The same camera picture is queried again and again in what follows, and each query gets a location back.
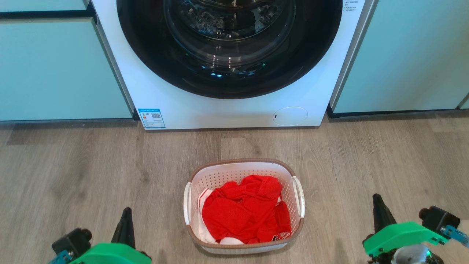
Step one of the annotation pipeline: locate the black round washer door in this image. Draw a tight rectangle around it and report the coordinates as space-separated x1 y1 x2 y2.
117 0 343 99

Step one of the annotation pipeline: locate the round white filter cover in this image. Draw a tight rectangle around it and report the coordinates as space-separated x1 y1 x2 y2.
273 106 308 127

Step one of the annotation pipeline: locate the white garment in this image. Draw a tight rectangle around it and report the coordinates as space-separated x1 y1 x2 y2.
198 188 245 245

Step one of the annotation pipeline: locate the blue left camera connector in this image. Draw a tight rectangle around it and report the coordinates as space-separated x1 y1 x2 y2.
49 250 73 264

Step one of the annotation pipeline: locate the pale green cabinet drawer front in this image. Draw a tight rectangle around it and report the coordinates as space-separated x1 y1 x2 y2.
0 0 88 11

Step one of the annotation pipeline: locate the tall pale green cabinet panel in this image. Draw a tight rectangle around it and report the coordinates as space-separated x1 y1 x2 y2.
329 0 469 115

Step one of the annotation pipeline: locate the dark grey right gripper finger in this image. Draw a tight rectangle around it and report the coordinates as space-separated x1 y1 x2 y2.
373 194 396 235

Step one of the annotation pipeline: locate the large pale green cabinet door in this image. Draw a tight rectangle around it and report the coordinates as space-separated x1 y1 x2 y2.
0 18 134 121

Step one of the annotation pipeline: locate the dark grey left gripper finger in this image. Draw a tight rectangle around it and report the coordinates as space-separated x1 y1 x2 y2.
111 208 136 250

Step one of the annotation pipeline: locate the blue energy label sticker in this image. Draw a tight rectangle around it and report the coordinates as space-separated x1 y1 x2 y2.
138 108 166 129

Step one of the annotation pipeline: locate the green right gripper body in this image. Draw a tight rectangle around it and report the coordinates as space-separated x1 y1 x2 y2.
363 221 449 257

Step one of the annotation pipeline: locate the blue right camera connector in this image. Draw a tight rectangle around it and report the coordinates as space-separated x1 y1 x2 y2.
441 225 469 247

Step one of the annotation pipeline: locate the red mesh garment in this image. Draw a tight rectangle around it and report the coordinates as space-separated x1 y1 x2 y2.
201 175 292 245

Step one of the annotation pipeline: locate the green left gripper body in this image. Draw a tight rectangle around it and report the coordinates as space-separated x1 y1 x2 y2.
70 243 152 264

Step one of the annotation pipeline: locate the white front-load washing machine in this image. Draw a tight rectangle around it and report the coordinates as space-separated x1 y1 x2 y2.
92 0 376 131

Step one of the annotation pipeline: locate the white laundry basket brown rim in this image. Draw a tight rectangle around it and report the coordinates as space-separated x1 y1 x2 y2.
183 158 305 255

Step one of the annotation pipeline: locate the blue camera connector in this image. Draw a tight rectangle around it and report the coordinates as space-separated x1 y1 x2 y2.
441 225 469 247
49 250 73 264

